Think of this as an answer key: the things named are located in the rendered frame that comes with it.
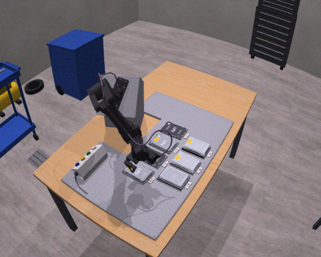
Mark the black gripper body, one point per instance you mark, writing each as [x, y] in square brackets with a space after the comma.
[129, 158]

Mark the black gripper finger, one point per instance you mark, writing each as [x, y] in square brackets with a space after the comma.
[133, 167]

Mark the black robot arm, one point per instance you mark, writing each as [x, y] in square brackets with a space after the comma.
[113, 98]

